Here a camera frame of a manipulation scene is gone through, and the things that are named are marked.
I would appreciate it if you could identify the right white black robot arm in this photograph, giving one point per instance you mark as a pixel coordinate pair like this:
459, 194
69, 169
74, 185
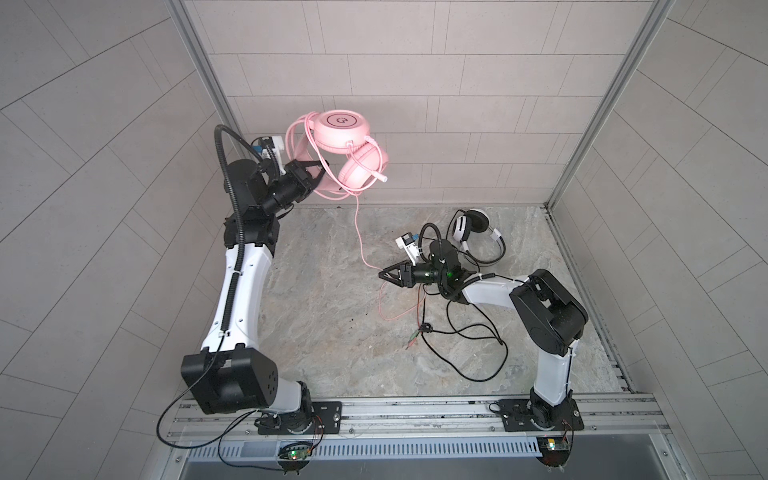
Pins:
552, 317

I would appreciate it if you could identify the pink headphones with cable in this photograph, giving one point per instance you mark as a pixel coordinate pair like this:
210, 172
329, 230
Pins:
341, 140

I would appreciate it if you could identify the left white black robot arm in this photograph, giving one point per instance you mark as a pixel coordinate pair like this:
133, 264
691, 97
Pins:
229, 373

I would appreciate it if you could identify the left green circuit board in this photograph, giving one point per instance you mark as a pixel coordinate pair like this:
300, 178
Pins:
295, 452

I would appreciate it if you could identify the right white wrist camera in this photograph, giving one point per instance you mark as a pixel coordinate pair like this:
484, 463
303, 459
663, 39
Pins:
408, 242

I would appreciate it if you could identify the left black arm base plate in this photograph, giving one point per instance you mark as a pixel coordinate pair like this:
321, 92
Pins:
322, 415

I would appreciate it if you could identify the aluminium mounting rail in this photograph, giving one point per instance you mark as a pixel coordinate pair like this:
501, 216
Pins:
470, 416

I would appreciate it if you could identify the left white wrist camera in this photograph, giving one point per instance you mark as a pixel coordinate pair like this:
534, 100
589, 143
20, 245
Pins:
269, 148

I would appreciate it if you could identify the white vented cable duct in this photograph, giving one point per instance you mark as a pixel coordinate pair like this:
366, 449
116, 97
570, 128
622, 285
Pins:
377, 449

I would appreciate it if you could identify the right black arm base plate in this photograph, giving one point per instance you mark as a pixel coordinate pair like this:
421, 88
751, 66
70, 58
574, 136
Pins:
523, 415

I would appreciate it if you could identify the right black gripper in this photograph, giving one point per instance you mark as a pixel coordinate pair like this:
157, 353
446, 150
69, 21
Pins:
391, 278

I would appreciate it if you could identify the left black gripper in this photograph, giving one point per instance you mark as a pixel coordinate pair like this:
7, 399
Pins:
296, 183

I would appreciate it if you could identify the black white headphones with cable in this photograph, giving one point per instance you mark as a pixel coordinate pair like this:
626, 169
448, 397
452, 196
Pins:
472, 240

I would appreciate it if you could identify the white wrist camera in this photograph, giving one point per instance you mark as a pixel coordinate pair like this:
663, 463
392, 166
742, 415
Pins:
269, 148
408, 242

